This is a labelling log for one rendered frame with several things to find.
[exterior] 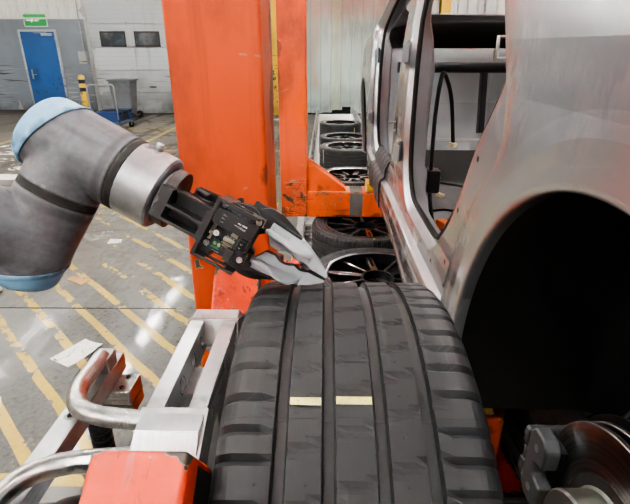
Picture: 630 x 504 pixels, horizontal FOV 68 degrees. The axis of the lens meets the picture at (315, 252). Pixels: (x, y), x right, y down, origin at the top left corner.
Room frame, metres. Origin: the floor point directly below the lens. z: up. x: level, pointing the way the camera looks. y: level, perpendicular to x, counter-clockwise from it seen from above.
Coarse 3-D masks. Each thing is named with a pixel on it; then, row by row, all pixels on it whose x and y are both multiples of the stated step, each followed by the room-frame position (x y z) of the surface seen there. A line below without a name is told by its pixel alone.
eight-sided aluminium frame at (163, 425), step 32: (192, 320) 0.52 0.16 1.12; (224, 320) 0.52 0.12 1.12; (192, 352) 0.46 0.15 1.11; (224, 352) 0.45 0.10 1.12; (160, 384) 0.40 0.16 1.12; (224, 384) 0.44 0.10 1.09; (160, 416) 0.35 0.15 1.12; (192, 416) 0.35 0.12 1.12; (160, 448) 0.32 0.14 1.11; (192, 448) 0.32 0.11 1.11
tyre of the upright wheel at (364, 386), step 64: (256, 320) 0.43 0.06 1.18; (320, 320) 0.43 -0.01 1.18; (384, 320) 0.43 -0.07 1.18; (448, 320) 0.44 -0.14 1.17; (256, 384) 0.34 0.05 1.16; (320, 384) 0.34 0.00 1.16; (384, 384) 0.34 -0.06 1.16; (448, 384) 0.34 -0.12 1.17; (256, 448) 0.29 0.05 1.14; (320, 448) 0.29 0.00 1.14; (384, 448) 0.29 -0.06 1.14; (448, 448) 0.29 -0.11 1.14
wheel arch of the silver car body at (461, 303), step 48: (528, 192) 0.57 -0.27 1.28; (576, 192) 0.46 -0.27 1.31; (480, 240) 0.71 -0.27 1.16; (528, 240) 0.69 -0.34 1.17; (576, 240) 0.69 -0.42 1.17; (624, 240) 0.69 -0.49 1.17; (480, 288) 0.77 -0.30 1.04; (528, 288) 0.77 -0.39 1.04; (576, 288) 0.76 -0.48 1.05; (624, 288) 0.76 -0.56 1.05; (480, 336) 0.80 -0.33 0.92; (528, 336) 0.80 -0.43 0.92; (576, 336) 0.79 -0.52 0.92; (624, 336) 0.76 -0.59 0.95; (480, 384) 0.80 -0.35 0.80; (528, 384) 0.80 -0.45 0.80; (576, 384) 0.80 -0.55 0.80; (624, 384) 0.72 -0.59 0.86
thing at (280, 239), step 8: (272, 232) 0.52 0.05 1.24; (280, 232) 0.53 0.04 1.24; (288, 232) 0.53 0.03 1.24; (272, 240) 0.53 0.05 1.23; (280, 240) 0.51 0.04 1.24; (288, 240) 0.52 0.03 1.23; (296, 240) 0.53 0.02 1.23; (304, 240) 0.53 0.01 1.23; (280, 248) 0.53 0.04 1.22; (288, 248) 0.49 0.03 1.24; (296, 248) 0.50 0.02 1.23; (304, 248) 0.52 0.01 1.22; (296, 256) 0.52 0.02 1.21; (304, 256) 0.49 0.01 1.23; (312, 256) 0.52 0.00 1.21; (312, 264) 0.52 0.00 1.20; (320, 264) 0.52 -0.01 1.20; (320, 272) 0.52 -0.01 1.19
